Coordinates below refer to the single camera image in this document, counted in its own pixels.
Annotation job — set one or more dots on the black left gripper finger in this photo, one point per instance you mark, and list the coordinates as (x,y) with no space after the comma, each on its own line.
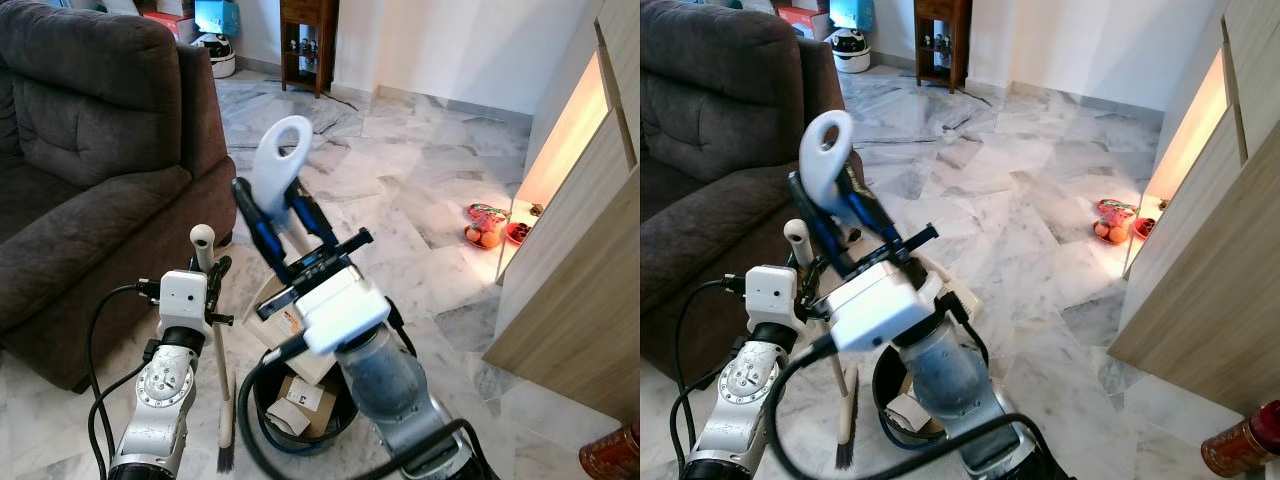
(819,275)
(219,275)

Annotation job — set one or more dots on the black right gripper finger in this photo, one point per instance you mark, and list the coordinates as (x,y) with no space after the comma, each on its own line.
(312,222)
(872,215)
(818,232)
(262,235)

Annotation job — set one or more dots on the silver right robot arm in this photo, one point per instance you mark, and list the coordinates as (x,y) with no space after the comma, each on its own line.
(385,385)
(945,375)

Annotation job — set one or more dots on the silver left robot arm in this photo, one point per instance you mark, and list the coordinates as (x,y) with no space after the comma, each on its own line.
(160,400)
(745,395)

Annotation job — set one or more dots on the cardboard piece with label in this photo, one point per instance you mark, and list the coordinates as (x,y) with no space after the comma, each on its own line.
(908,410)
(305,400)

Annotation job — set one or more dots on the brown fabric sofa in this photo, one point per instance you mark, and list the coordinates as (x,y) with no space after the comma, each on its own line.
(90,150)
(720,120)

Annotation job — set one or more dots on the white black round appliance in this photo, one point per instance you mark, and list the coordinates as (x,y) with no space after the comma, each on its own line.
(214,55)
(848,50)

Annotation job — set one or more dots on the red plate with oranges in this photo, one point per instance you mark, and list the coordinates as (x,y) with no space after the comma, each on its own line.
(1112,233)
(485,238)

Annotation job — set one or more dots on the red wrapped package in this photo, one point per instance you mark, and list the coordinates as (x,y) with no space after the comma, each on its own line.
(487,215)
(1115,210)

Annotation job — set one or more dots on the brown wooden side table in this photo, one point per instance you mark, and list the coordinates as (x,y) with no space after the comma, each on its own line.
(942,40)
(305,45)

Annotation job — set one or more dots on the red plate with cups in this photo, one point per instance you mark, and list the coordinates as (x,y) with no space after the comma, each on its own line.
(1146,228)
(516,233)

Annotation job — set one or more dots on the blue box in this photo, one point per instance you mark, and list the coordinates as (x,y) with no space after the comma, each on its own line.
(218,15)
(852,12)

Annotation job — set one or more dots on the red box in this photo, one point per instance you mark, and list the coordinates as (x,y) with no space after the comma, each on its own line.
(803,20)
(170,25)

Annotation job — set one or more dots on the light wooden cabinet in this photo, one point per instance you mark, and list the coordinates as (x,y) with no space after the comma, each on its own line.
(1210,280)
(570,290)

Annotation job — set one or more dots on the red gold cylindrical container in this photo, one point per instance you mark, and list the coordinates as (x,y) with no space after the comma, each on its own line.
(612,455)
(1245,445)

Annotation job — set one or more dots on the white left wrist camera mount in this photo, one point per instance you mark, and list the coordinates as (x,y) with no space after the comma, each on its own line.
(772,298)
(185,300)

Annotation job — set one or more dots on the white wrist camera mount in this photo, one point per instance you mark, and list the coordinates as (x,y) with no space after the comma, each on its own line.
(772,298)
(340,305)
(185,300)
(880,305)

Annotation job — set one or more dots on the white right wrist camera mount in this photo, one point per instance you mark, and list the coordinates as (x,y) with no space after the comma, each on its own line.
(340,305)
(880,305)

